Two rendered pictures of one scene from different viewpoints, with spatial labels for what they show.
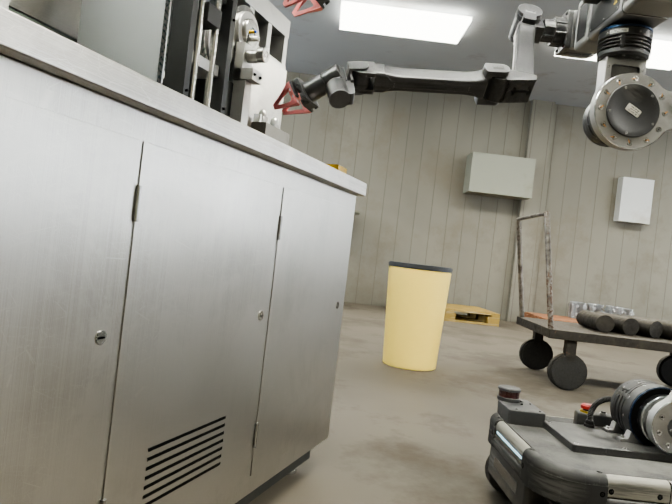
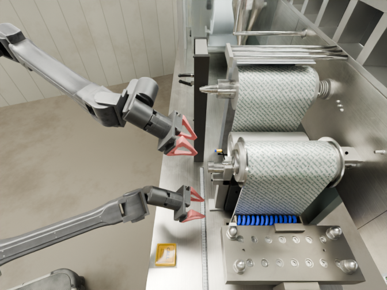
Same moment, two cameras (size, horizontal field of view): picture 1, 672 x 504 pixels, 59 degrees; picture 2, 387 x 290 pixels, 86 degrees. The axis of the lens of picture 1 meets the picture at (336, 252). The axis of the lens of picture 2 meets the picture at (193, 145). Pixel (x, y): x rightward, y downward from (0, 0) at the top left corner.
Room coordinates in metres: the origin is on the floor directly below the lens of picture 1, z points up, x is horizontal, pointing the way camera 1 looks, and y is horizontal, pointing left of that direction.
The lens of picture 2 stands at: (1.93, 0.06, 1.73)
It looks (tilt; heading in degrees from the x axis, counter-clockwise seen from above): 48 degrees down; 159
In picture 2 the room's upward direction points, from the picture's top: straight up
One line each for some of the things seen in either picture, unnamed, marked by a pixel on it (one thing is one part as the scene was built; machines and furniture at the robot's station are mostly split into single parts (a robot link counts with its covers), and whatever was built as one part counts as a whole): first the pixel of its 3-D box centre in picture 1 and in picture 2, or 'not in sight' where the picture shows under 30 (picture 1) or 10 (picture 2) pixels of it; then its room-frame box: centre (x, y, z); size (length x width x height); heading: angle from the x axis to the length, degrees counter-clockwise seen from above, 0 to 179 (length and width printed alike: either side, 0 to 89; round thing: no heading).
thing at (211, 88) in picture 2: not in sight; (208, 89); (1.37, 0.32, 1.34); 0.06 x 0.03 x 0.03; 69
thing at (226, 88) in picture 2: not in sight; (226, 89); (1.39, 0.38, 1.34); 0.06 x 0.06 x 0.06; 69
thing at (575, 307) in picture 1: (583, 318); not in sight; (7.43, -3.20, 0.19); 1.29 x 0.90 x 0.37; 91
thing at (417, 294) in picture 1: (414, 314); not in sight; (3.80, -0.55, 0.33); 0.41 x 0.41 x 0.65
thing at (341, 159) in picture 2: not in sight; (325, 161); (1.72, 0.55, 1.25); 0.15 x 0.01 x 0.15; 159
